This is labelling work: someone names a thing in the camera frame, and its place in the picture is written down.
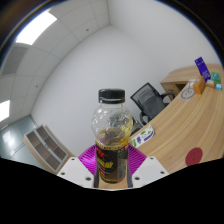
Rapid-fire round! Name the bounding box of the white round-print pad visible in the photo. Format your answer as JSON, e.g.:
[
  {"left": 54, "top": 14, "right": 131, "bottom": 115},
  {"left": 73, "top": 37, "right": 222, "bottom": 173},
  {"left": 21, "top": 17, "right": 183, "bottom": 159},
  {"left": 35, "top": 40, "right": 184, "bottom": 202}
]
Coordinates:
[{"left": 180, "top": 79, "right": 198, "bottom": 100}]

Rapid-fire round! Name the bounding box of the ceiling air vent grille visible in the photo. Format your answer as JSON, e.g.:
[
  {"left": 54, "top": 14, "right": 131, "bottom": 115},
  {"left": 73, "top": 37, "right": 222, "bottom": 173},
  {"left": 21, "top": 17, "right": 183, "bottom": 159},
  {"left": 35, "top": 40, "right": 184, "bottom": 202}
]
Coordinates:
[{"left": 1, "top": 44, "right": 28, "bottom": 76}]

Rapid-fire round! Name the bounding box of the white green purple leaflet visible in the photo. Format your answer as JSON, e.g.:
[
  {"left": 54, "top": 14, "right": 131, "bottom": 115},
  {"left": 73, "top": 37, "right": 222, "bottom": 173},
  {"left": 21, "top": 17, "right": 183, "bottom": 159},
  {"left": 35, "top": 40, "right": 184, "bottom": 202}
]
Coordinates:
[{"left": 129, "top": 124, "right": 155, "bottom": 149}]

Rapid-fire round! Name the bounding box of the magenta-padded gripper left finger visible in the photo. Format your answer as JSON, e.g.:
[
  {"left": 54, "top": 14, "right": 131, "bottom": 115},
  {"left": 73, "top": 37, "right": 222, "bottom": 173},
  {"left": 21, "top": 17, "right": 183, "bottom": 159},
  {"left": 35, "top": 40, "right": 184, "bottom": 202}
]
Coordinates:
[{"left": 56, "top": 143, "right": 100, "bottom": 189}]

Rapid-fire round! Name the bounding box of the flat green box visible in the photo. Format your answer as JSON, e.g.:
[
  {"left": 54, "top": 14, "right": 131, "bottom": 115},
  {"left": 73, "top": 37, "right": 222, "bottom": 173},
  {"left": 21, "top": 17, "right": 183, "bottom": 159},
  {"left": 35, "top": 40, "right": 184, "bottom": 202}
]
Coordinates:
[{"left": 210, "top": 71, "right": 221, "bottom": 82}]

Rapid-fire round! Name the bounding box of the orange-brown box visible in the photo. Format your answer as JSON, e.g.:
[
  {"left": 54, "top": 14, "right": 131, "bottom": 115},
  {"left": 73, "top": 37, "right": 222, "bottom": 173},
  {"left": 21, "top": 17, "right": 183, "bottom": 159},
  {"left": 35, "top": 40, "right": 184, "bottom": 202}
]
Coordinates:
[{"left": 192, "top": 75, "right": 206, "bottom": 95}]

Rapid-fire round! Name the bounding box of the black mesh office chair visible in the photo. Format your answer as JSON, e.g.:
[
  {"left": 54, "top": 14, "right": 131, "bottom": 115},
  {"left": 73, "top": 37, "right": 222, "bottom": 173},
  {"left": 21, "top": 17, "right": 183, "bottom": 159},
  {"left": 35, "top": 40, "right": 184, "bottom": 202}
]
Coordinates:
[{"left": 129, "top": 82, "right": 176, "bottom": 127}]

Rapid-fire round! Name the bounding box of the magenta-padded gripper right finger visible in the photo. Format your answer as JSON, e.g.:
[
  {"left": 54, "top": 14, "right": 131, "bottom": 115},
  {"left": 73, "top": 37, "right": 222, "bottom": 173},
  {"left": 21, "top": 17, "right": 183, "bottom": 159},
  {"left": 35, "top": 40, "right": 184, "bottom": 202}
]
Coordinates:
[{"left": 126, "top": 145, "right": 170, "bottom": 189}]

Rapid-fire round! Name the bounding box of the flat round red coaster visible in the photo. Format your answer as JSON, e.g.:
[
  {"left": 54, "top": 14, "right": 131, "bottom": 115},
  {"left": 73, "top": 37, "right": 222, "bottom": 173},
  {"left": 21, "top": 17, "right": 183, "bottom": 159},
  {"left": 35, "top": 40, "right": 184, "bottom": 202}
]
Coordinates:
[{"left": 184, "top": 147, "right": 204, "bottom": 167}]

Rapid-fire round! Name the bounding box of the flat yellowish box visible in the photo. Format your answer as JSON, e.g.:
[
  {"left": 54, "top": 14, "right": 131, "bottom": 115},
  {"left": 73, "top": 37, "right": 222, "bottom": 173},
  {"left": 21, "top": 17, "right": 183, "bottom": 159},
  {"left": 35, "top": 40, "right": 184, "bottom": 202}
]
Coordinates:
[{"left": 204, "top": 79, "right": 217, "bottom": 89}]

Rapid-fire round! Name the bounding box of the wooden shelf cabinet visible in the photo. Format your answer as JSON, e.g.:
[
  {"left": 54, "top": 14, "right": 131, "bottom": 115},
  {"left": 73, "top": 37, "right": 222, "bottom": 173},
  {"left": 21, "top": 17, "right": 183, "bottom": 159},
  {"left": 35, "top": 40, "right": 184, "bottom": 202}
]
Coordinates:
[{"left": 22, "top": 124, "right": 76, "bottom": 174}]

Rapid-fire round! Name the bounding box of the rectangular ceiling light panel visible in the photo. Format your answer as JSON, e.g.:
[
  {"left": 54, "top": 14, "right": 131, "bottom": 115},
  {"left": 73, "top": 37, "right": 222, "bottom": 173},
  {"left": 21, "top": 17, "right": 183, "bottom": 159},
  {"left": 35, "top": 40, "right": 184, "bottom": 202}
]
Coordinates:
[
  {"left": 0, "top": 99, "right": 11, "bottom": 123},
  {"left": 14, "top": 9, "right": 58, "bottom": 46}
]

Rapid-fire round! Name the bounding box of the upright purple box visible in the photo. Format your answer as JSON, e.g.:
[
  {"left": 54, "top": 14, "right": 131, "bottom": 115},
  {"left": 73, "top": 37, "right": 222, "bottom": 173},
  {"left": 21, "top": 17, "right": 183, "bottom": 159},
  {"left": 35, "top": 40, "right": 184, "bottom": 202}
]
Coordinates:
[{"left": 194, "top": 56, "right": 212, "bottom": 82}]

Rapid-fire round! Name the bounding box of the wooden side desk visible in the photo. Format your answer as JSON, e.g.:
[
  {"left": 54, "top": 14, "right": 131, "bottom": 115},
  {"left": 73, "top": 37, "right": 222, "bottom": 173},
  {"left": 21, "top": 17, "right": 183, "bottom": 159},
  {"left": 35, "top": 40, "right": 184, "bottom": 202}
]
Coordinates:
[{"left": 159, "top": 63, "right": 224, "bottom": 98}]

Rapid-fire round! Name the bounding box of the clear black-capped drink bottle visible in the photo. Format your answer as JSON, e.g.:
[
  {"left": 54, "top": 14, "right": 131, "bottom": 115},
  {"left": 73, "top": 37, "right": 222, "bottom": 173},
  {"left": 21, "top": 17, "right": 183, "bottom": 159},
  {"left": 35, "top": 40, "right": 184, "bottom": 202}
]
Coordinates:
[{"left": 91, "top": 88, "right": 134, "bottom": 184}]

